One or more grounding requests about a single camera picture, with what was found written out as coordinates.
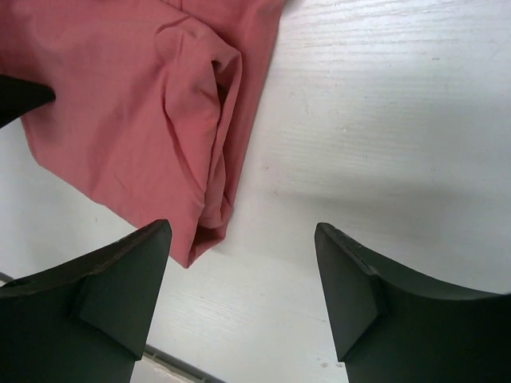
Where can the salmon pink t shirt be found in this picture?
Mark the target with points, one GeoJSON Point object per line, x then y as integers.
{"type": "Point", "coordinates": [155, 103]}

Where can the aluminium frame rail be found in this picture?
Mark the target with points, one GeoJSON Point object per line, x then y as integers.
{"type": "Point", "coordinates": [178, 367]}

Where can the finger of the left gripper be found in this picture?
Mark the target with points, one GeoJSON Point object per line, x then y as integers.
{"type": "Point", "coordinates": [18, 97]}

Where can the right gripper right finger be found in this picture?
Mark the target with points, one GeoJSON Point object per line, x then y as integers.
{"type": "Point", "coordinates": [390, 323]}

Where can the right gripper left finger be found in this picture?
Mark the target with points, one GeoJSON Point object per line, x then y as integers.
{"type": "Point", "coordinates": [86, 320]}

